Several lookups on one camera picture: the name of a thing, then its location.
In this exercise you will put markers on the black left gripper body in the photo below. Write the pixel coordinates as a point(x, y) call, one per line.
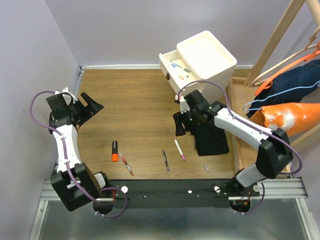
point(80, 113)

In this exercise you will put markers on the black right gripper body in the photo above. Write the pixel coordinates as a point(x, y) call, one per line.
point(190, 121)

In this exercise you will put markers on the pink tip marker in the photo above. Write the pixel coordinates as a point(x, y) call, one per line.
point(179, 150)

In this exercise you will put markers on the dark purple pen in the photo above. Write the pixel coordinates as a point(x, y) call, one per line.
point(166, 161)

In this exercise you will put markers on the white top drawer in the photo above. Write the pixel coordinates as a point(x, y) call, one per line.
point(165, 65)

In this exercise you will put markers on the orange black highlighter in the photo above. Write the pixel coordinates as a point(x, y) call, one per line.
point(114, 152)

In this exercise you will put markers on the red pen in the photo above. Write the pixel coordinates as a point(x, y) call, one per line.
point(126, 164)

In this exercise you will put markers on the white drawer cabinet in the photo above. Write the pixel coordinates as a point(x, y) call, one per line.
point(210, 61)

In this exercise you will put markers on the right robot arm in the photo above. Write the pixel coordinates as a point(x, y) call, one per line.
point(272, 146)

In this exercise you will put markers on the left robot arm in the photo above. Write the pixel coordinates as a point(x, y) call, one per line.
point(73, 181)

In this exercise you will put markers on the black folded cloth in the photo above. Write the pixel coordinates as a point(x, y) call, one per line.
point(210, 140)

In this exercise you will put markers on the small clear tube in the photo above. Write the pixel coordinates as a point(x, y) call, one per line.
point(206, 168)

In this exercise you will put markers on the black mounting base bar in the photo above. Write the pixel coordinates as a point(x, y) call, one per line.
point(180, 193)

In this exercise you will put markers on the wooden hanger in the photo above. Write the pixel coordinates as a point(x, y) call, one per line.
point(310, 45)

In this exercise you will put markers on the orange hanger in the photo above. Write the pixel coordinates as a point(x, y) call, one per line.
point(267, 83)

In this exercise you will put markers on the orange white garment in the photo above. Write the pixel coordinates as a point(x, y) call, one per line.
point(294, 118)

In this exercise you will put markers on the dark blue jeans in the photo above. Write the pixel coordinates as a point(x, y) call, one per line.
point(289, 87)

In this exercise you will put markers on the wooden clothes rack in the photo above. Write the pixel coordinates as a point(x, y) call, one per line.
point(241, 94)

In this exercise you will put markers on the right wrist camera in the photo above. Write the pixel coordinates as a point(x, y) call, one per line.
point(183, 105)

